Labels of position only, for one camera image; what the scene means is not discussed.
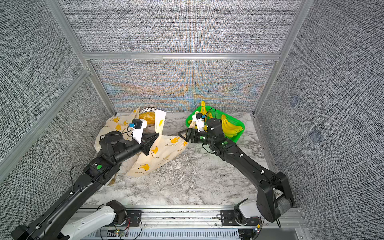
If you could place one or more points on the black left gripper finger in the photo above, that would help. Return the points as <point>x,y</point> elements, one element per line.
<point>151,137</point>
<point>154,149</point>

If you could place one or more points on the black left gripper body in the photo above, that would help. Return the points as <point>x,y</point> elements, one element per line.
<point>144,143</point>

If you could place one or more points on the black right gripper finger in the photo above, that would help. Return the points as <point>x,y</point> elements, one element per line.
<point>183,132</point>
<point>184,137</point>

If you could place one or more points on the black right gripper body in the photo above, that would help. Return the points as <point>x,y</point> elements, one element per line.
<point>200,138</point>

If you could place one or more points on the banana print plastic bag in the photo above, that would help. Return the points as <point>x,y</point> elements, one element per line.
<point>119,123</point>
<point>169,147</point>

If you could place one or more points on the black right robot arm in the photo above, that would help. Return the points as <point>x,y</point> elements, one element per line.
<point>274,194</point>

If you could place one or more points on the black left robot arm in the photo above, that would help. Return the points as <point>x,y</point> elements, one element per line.
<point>115,150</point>

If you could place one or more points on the patterned bowl with yellow food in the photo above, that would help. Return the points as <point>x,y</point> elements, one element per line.
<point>148,114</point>

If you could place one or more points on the green plastic basket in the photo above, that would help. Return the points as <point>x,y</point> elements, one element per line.
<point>217,115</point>

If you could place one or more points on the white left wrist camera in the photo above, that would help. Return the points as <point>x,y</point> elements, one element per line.
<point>137,127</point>

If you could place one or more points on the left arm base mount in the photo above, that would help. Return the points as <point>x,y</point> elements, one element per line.
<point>131,219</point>

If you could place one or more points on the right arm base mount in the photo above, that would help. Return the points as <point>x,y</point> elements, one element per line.
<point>235,218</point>

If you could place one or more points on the aluminium front rail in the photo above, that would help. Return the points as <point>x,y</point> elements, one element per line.
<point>181,223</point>

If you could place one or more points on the aluminium enclosure frame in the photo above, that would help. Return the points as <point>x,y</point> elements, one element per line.
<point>13,158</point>

